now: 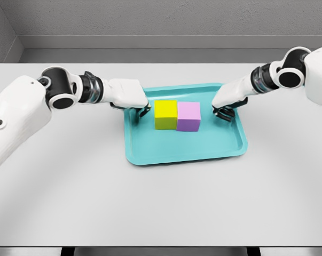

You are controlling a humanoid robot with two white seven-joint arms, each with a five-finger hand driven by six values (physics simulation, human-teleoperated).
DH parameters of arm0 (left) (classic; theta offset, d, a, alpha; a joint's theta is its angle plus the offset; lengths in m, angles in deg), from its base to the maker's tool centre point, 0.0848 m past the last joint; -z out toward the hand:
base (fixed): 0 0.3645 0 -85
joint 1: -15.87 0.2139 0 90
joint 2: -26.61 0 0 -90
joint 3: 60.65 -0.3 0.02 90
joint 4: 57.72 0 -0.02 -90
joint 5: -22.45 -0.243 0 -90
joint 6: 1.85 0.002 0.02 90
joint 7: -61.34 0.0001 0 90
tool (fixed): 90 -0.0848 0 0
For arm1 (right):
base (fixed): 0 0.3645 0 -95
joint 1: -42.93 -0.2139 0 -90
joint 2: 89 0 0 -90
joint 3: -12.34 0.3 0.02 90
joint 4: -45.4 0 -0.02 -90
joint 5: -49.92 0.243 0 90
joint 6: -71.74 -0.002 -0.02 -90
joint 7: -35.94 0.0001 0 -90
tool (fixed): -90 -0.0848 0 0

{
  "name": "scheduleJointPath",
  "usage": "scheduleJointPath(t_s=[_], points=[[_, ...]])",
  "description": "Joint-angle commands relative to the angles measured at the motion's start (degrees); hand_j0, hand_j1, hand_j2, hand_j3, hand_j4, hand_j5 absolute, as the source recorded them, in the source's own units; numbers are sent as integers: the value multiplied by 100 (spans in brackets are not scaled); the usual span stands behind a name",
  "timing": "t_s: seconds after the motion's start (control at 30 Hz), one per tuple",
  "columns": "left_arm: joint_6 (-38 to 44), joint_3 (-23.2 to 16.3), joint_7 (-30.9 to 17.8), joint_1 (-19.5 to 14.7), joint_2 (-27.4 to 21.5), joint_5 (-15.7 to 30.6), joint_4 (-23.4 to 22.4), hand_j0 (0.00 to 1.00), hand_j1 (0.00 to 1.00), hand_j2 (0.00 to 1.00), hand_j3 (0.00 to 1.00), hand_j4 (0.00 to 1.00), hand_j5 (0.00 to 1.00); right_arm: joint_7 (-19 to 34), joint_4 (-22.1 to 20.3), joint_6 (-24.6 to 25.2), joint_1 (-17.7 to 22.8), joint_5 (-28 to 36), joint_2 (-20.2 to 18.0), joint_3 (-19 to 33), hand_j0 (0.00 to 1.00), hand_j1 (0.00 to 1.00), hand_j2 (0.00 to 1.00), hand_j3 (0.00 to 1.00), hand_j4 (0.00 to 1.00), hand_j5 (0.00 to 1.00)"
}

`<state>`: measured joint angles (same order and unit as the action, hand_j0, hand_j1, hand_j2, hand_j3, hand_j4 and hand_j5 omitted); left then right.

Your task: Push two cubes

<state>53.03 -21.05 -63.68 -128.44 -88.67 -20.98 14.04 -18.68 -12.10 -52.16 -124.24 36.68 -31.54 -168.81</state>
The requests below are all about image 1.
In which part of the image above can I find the teal plastic tray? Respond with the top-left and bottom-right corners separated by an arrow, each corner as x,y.
124,83 -> 249,166

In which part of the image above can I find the yellow cube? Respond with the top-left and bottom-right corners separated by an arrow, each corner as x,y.
154,99 -> 178,131

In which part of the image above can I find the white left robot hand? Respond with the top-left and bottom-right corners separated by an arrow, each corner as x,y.
108,78 -> 153,118

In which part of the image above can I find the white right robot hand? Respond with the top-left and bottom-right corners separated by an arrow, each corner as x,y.
211,81 -> 249,122

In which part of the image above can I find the pink purple cube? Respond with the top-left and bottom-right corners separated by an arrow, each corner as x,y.
176,101 -> 202,132

